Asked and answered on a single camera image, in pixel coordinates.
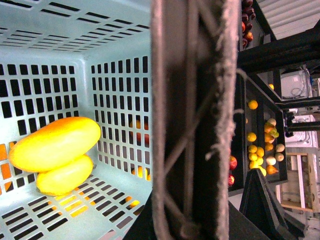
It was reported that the wooden pallet crate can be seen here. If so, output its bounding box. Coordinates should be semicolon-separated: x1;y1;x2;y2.
275;152;320;213

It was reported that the brown basket handle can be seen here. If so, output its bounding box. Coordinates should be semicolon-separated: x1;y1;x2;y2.
150;0;240;240

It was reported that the white appliance box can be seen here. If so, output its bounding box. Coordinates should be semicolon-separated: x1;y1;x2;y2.
280;69;312;100

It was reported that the black display shelf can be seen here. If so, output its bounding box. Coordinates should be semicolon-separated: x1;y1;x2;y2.
227;0;320;193

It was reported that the light blue plastic basket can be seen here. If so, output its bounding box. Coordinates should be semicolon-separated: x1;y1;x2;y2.
0;0;153;240

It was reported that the yellow mango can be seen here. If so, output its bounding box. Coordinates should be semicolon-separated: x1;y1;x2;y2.
36;154;94;196
8;116;101;173

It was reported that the yellow lemon pile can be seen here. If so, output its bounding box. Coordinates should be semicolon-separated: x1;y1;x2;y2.
248;144;267;177

